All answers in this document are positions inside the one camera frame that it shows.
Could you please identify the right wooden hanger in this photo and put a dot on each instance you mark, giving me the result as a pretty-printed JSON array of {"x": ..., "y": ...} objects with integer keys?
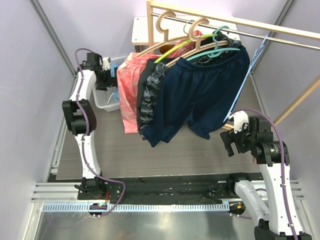
[{"x": 197, "y": 39}]

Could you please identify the white slotted cable duct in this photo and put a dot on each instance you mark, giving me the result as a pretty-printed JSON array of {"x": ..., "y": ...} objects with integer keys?
[{"x": 77, "y": 207}]

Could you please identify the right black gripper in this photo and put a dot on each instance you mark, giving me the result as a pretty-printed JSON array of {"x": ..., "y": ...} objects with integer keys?
[{"x": 229, "y": 136}]

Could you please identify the teal plastic hanger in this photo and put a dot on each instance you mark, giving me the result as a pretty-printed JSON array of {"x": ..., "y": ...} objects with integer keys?
[{"x": 217, "y": 50}]

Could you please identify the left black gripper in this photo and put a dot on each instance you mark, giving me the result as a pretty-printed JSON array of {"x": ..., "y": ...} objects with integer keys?
[{"x": 103, "y": 86}]

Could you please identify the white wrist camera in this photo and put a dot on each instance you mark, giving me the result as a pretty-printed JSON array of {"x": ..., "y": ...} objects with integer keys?
[
  {"x": 240, "y": 121},
  {"x": 106, "y": 62}
]

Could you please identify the light blue shorts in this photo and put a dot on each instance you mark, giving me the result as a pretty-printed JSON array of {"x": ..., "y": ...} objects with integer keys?
[{"x": 114, "y": 83}]

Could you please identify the pink patterned shorts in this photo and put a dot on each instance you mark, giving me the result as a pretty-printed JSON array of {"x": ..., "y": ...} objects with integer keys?
[{"x": 128, "y": 75}]

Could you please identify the light blue wire hanger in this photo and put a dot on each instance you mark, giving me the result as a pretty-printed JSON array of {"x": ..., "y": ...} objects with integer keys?
[{"x": 255, "y": 57}]

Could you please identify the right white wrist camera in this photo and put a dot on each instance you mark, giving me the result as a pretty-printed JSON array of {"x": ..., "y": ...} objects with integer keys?
[{"x": 240, "y": 121}]

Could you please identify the white plastic basket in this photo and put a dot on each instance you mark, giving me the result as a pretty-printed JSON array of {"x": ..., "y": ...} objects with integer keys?
[{"x": 104, "y": 98}]

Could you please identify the wooden clothes rack frame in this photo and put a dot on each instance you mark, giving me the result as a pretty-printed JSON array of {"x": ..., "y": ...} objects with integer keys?
[{"x": 155, "y": 8}]

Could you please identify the black grey patterned shorts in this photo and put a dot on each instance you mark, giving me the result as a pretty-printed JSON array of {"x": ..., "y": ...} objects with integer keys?
[{"x": 150, "y": 80}]

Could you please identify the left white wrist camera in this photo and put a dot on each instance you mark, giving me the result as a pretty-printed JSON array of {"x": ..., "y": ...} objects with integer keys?
[{"x": 106, "y": 62}]

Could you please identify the wooden hanger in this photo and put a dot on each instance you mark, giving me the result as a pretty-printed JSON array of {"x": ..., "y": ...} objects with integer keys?
[
  {"x": 162, "y": 30},
  {"x": 197, "y": 39}
]

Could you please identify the metal hanging rod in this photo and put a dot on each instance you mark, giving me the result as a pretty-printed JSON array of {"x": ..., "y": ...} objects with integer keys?
[{"x": 245, "y": 34}]

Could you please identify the navy blue shorts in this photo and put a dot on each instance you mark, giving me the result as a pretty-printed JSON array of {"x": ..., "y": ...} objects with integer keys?
[{"x": 197, "y": 96}]

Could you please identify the lime green hanger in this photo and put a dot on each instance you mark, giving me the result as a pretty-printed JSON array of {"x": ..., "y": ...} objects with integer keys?
[{"x": 180, "y": 48}]

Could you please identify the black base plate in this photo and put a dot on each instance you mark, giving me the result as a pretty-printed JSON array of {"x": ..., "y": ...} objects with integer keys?
[{"x": 163, "y": 190}]

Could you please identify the left wooden hanger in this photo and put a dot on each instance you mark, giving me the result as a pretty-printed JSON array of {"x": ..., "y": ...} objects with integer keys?
[{"x": 162, "y": 30}]

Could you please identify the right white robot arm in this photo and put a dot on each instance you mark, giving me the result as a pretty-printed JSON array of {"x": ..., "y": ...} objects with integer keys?
[{"x": 277, "y": 219}]

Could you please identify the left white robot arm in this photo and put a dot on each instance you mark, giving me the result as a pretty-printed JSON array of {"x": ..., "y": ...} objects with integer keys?
[{"x": 81, "y": 122}]

